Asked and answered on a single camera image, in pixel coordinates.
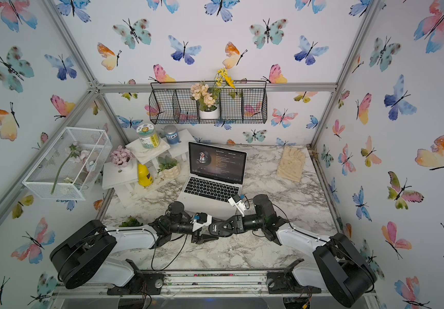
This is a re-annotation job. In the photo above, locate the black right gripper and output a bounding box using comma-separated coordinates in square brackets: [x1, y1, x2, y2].
[217, 215, 265, 236]

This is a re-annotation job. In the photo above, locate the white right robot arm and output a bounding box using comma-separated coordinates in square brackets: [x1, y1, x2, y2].
[209, 194, 377, 308]

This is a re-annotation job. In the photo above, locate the green plant near left arm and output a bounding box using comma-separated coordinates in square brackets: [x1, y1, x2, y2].
[119, 216, 143, 227]

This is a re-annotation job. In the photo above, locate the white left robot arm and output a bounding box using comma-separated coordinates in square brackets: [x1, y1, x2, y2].
[50, 202, 218, 289]

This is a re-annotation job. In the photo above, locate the silver open laptop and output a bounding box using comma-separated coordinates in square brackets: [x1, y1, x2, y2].
[178, 142, 247, 220]

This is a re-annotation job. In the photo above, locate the yellow rubber duck toy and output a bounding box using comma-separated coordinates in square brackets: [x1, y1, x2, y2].
[137, 164, 153, 187]

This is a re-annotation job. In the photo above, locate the small succulent in pot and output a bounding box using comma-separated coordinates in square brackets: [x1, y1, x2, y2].
[158, 156, 182, 179]

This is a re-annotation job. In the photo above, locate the white stepped display stand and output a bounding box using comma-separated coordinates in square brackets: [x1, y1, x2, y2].
[102, 130, 194, 206]

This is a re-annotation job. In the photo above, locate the pink flower bouquet pot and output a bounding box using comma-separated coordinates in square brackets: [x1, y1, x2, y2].
[110, 145, 133, 169]

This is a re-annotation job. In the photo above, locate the green lidded jar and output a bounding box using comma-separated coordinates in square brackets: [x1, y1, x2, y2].
[136, 124, 160, 149]

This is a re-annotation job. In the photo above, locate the small blue jar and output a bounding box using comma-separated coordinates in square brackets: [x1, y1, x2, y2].
[164, 125, 180, 145]

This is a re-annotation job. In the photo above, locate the white pot with flowers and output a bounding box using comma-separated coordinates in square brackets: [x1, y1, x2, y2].
[190, 68, 236, 120]

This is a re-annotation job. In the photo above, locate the pink artificial flower stem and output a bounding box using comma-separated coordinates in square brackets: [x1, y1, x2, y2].
[50, 142, 91, 194]

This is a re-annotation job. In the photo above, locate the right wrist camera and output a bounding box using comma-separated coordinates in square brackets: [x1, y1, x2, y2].
[228, 194, 246, 217]

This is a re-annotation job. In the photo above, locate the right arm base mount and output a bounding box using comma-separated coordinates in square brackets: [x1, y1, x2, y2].
[266, 258, 322, 294]

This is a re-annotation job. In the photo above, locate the aluminium front rail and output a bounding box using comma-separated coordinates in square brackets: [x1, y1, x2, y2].
[51, 269, 379, 299]

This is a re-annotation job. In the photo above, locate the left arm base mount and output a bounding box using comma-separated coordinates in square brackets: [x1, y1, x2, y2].
[107, 259, 165, 296]

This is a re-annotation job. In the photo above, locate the black wire wall basket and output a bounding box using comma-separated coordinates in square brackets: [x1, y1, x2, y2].
[146, 80, 268, 126]

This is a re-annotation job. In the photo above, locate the white wire cage box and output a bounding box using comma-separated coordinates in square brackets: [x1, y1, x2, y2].
[22, 127, 112, 201]

